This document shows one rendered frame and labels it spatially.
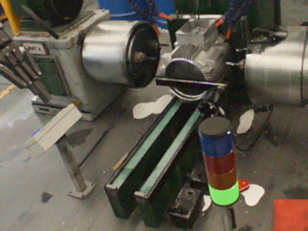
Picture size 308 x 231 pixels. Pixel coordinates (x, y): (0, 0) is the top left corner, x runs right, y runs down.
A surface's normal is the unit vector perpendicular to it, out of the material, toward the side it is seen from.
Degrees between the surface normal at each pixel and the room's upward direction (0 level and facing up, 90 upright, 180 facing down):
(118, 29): 17
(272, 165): 0
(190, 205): 0
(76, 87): 90
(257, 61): 58
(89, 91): 90
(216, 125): 0
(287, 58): 51
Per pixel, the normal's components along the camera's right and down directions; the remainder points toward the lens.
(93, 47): -0.41, -0.06
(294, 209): -0.12, -0.82
